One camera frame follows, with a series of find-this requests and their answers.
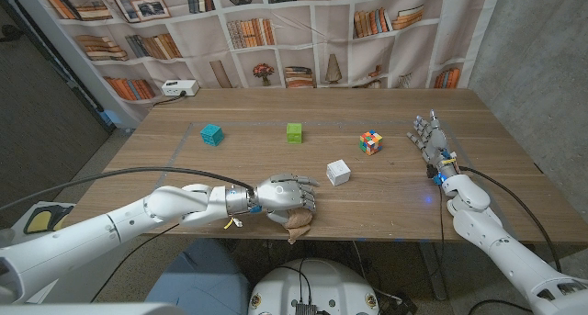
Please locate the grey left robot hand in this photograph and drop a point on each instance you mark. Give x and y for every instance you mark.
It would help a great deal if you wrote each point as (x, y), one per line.
(282, 195)

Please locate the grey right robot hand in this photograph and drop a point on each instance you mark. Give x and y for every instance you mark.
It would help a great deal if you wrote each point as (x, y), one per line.
(436, 145)

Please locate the tan adhesive wrap roll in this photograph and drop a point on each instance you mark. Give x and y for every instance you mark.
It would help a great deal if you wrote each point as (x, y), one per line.
(298, 221)

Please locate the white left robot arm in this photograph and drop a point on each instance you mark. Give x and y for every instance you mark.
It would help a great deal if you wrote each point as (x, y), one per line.
(92, 232)

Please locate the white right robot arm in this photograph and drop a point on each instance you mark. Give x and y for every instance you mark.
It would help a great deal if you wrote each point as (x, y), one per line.
(505, 250)

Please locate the white cube block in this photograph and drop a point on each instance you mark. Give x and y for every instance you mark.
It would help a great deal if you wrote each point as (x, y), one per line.
(338, 172)

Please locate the green cube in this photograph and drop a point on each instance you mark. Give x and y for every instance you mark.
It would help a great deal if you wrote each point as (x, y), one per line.
(294, 133)

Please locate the multicolour Rubik's cube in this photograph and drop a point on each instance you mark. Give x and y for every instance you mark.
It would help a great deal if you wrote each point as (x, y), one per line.
(371, 142)

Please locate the teal cube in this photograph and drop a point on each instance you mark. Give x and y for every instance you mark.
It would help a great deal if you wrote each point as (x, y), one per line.
(212, 135)

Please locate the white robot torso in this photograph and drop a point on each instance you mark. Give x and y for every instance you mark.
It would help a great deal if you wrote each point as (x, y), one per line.
(317, 283)

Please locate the grey table leg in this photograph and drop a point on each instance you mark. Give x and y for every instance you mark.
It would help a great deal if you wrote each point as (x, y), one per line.
(434, 273)

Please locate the white power strip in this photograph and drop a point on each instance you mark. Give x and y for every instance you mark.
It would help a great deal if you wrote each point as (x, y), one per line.
(179, 87)

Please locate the printed bookshelf backdrop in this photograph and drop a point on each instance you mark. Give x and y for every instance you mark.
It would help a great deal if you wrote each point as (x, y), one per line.
(298, 35)

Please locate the blue tape piece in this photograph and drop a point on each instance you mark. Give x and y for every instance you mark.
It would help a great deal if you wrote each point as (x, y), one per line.
(110, 117)

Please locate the yellow black floor sign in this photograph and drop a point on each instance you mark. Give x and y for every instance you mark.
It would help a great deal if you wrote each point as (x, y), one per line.
(41, 221)

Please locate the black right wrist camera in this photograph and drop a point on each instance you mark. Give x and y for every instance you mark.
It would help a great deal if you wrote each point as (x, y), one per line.
(431, 171)

